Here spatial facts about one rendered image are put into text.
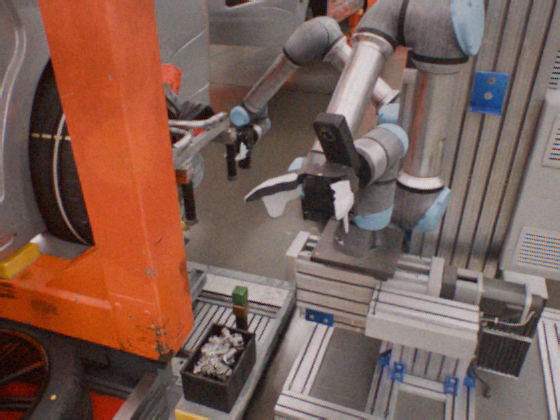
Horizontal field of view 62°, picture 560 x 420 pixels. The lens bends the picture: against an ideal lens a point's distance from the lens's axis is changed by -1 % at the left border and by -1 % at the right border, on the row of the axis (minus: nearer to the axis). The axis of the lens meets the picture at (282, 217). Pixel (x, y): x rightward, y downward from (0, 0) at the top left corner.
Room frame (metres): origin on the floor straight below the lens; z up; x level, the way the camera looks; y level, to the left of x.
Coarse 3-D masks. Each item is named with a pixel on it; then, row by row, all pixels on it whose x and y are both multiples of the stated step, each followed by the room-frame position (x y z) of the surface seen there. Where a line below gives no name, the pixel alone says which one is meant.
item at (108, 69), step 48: (48, 0) 0.96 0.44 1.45; (96, 0) 0.93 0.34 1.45; (144, 0) 1.04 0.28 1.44; (96, 48) 0.93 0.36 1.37; (144, 48) 1.01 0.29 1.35; (96, 96) 0.94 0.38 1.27; (144, 96) 0.99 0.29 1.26; (96, 144) 0.95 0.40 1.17; (144, 144) 0.97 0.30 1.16; (96, 192) 0.96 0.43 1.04; (144, 192) 0.94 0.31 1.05; (96, 240) 0.97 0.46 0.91; (144, 240) 0.92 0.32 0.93; (144, 288) 0.93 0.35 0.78; (144, 336) 0.93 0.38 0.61
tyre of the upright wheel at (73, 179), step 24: (48, 96) 1.44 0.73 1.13; (48, 120) 1.37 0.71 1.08; (48, 144) 1.32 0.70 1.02; (48, 168) 1.29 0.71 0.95; (72, 168) 1.27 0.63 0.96; (48, 192) 1.28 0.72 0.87; (72, 192) 1.25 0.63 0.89; (48, 216) 1.30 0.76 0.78; (72, 216) 1.26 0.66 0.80; (72, 240) 1.36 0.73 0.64
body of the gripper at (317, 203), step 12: (360, 156) 0.70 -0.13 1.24; (312, 168) 0.66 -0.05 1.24; (324, 168) 0.65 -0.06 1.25; (336, 168) 0.65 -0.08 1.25; (348, 168) 0.64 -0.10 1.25; (360, 168) 0.70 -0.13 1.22; (372, 168) 0.69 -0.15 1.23; (312, 180) 0.63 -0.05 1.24; (324, 180) 0.61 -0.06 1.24; (360, 180) 0.70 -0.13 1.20; (312, 192) 0.63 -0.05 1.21; (324, 192) 0.62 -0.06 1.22; (360, 192) 0.69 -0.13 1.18; (312, 204) 0.63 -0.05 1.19; (324, 204) 0.62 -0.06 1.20; (312, 216) 0.63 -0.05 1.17; (324, 216) 0.62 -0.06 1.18
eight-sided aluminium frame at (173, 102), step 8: (168, 88) 1.64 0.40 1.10; (168, 96) 1.64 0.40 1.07; (176, 96) 1.70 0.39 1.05; (168, 104) 1.72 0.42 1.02; (176, 104) 1.69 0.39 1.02; (176, 112) 1.76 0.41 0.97; (176, 120) 1.77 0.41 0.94; (176, 136) 1.77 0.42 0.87; (192, 136) 1.78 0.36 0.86; (184, 208) 1.65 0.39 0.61
